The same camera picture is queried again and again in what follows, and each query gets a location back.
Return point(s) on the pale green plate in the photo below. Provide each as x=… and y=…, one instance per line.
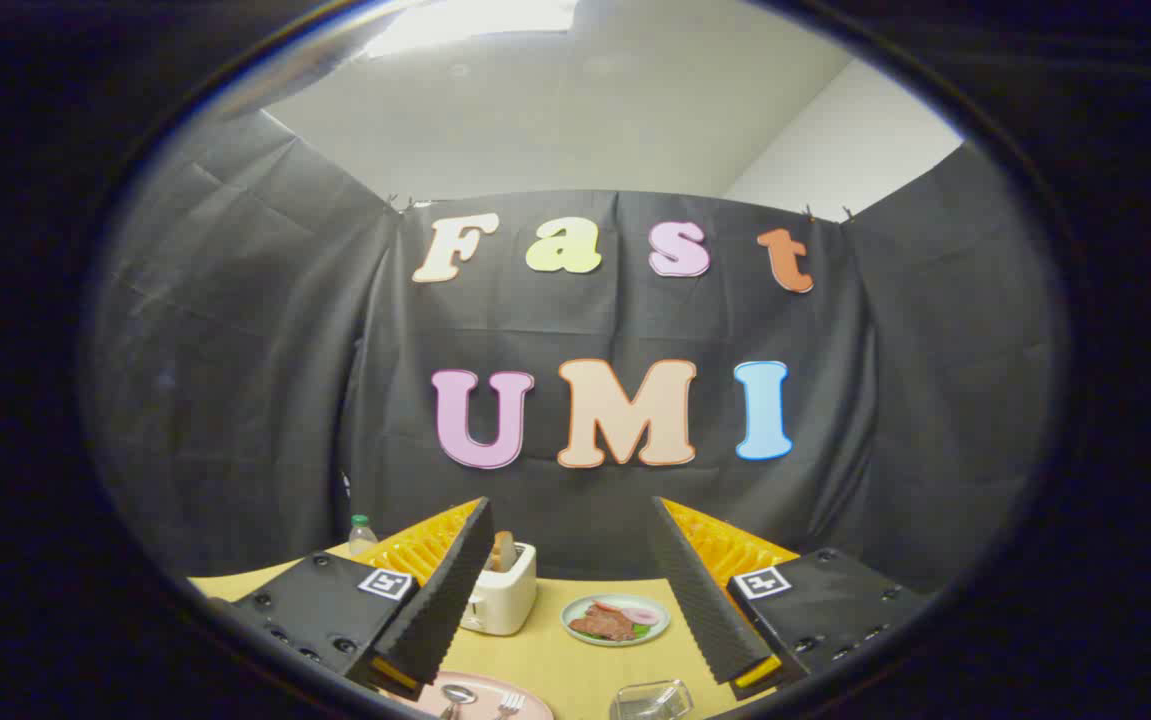
x=653, y=628

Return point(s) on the brown meat slice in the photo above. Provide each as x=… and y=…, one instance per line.
x=603, y=625

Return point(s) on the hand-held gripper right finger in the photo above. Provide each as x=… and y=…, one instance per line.
x=700, y=600

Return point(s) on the toast bread slice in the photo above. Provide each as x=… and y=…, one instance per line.
x=504, y=552

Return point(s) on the pink ham slice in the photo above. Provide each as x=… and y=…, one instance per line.
x=640, y=615

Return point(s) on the pink plate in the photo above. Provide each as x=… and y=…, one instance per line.
x=485, y=688

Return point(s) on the white toaster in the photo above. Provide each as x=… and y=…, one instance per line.
x=507, y=600

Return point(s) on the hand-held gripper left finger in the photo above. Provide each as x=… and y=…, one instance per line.
x=445, y=600

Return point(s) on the clear plastic water bottle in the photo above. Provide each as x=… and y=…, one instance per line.
x=362, y=538

